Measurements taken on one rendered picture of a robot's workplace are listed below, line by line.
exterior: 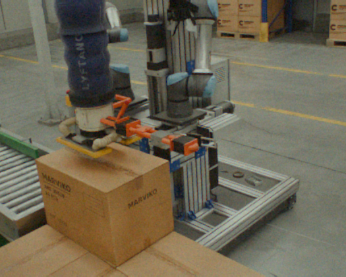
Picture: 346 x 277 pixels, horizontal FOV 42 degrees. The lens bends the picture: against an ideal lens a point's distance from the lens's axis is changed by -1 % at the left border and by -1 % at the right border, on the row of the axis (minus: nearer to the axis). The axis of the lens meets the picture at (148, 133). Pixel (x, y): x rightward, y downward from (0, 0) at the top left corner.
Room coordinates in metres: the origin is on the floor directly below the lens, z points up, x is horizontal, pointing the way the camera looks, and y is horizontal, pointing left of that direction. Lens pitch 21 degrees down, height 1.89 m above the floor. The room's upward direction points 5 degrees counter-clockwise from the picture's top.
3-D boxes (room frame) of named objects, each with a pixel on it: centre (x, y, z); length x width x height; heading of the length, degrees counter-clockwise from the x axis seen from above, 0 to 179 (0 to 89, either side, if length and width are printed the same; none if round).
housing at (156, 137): (1.76, -0.05, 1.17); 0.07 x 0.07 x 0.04; 41
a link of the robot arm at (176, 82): (2.44, -0.20, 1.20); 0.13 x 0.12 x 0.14; 67
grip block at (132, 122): (1.92, 0.09, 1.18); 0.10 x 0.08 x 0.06; 131
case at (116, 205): (2.11, 0.26, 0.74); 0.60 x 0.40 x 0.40; 43
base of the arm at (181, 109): (2.44, -0.19, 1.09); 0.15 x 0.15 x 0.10
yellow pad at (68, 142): (2.05, 0.32, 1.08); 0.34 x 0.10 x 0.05; 41
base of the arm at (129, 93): (2.81, 0.14, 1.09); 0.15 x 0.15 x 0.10
